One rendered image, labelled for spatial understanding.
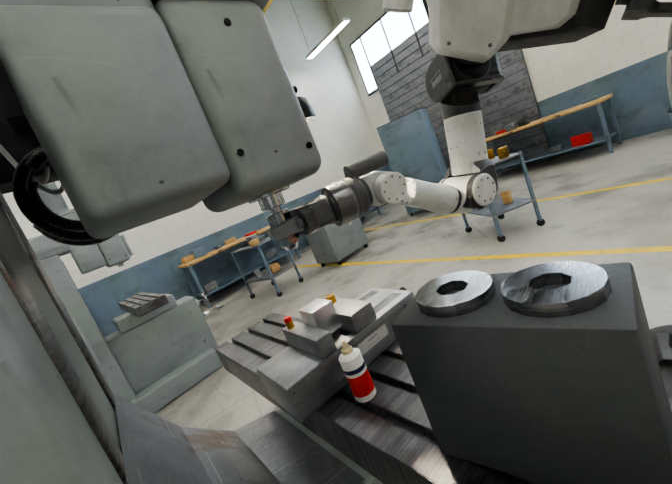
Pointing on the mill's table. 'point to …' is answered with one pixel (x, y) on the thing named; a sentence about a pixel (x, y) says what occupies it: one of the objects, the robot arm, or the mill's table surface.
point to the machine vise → (327, 355)
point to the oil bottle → (356, 373)
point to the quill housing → (242, 95)
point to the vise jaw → (354, 314)
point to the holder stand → (542, 373)
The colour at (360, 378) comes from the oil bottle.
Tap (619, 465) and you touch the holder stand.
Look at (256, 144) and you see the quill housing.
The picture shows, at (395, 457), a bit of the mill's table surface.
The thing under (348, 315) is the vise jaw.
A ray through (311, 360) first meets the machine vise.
